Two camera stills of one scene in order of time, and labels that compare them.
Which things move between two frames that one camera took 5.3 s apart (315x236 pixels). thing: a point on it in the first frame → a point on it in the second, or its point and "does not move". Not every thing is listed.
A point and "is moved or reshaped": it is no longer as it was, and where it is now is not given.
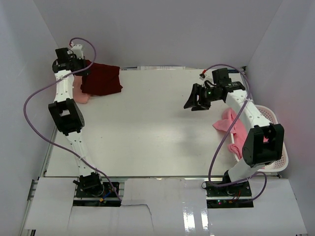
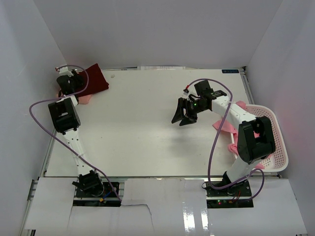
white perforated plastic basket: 277,166 does not move
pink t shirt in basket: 238,131 does not move
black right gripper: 201,105 → 179,115
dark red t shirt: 101,79 is moved or reshaped
